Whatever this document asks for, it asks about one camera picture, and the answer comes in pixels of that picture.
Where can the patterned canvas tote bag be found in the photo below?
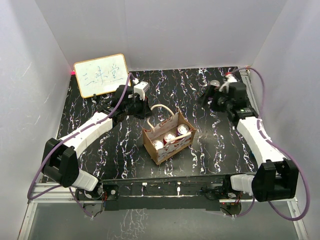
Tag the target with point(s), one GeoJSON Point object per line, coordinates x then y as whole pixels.
{"type": "Point", "coordinates": [158, 131]}

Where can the red soda can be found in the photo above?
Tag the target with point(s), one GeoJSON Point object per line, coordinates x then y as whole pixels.
{"type": "Point", "coordinates": [158, 144]}

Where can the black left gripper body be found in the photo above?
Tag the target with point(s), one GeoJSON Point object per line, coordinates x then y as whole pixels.
{"type": "Point", "coordinates": [138, 107]}

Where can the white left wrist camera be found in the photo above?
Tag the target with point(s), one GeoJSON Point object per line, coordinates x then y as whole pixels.
{"type": "Point", "coordinates": [140, 88]}

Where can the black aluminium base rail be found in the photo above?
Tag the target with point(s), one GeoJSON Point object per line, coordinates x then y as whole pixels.
{"type": "Point", "coordinates": [207, 192]}

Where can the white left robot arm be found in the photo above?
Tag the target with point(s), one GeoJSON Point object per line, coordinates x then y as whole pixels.
{"type": "Point", "coordinates": [60, 157]}

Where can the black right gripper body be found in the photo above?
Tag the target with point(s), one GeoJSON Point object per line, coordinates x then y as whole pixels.
{"type": "Point", "coordinates": [223, 101]}

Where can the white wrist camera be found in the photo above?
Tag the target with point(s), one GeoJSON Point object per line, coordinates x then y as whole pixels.
{"type": "Point", "coordinates": [229, 78]}
{"type": "Point", "coordinates": [140, 88]}

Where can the red Coca-Cola can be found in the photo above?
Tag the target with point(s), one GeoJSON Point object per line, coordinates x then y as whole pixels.
{"type": "Point", "coordinates": [168, 136]}

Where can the small framed whiteboard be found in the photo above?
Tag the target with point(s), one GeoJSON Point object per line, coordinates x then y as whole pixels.
{"type": "Point", "coordinates": [101, 75]}

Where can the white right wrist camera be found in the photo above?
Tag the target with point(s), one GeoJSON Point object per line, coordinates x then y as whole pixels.
{"type": "Point", "coordinates": [229, 78]}

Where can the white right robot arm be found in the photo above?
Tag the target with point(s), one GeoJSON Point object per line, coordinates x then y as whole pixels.
{"type": "Point", "coordinates": [277, 176]}

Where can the purple Fanta can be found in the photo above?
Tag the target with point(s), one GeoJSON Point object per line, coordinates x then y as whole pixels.
{"type": "Point", "coordinates": [182, 129]}
{"type": "Point", "coordinates": [215, 83]}

